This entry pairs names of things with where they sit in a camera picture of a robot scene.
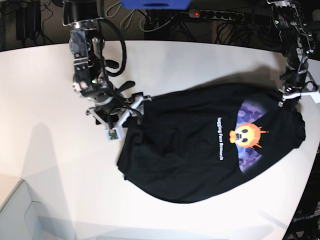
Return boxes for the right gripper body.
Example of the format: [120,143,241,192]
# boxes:
[86,92,152,130]

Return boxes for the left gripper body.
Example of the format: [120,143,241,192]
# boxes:
[278,72,320,108]

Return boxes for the black graphic t-shirt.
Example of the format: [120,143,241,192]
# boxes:
[117,83,306,204]

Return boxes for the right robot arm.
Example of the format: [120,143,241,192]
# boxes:
[62,0,150,132]

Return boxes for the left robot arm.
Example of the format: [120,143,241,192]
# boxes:
[266,0,320,107]

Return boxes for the blue box overhead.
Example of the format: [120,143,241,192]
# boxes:
[121,0,191,10]

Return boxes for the black power strip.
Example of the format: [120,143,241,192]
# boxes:
[188,9,245,22]

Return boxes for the black device on floor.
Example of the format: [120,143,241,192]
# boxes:
[15,0,42,41]

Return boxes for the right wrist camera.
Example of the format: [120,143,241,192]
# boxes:
[105,126,125,141]

